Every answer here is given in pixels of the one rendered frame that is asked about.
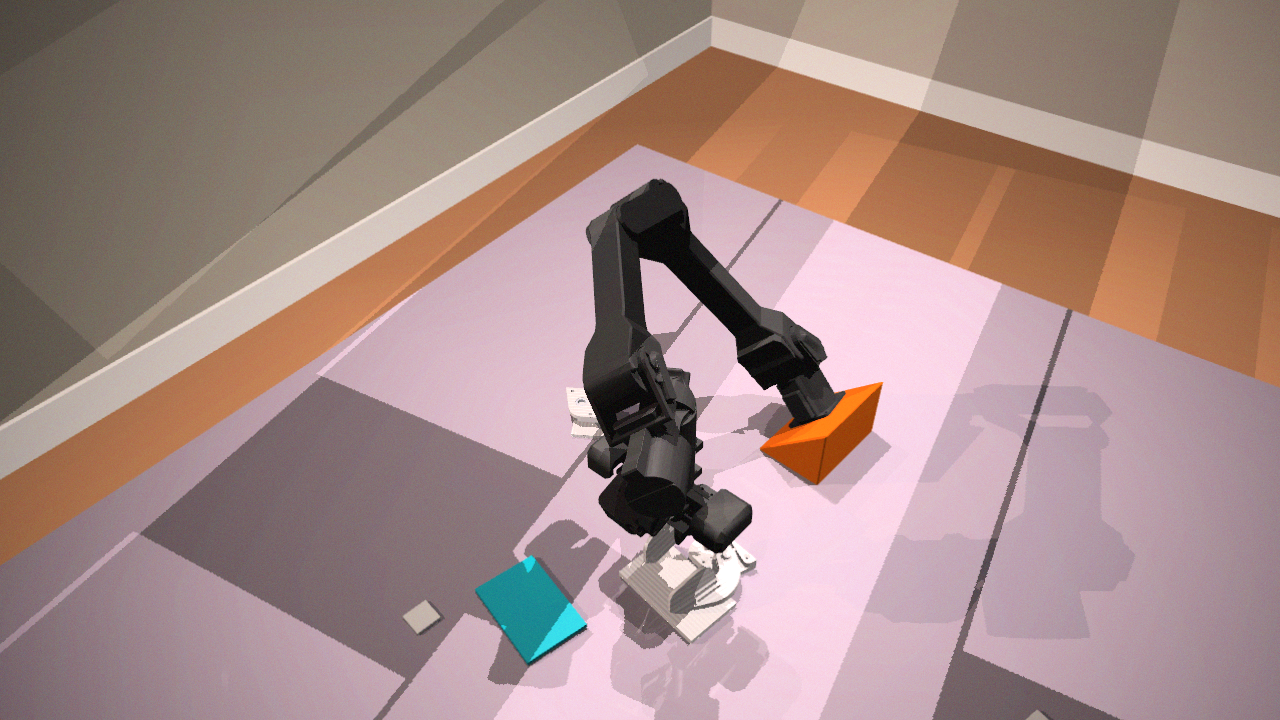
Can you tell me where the cyan flat rectangular plate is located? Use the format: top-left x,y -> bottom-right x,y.
475,556 -> 588,665

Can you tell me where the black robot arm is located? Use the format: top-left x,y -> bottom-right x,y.
582,179 -> 846,537

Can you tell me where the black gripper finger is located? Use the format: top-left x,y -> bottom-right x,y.
667,514 -> 691,544

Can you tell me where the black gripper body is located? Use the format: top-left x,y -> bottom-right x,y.
588,436 -> 753,553

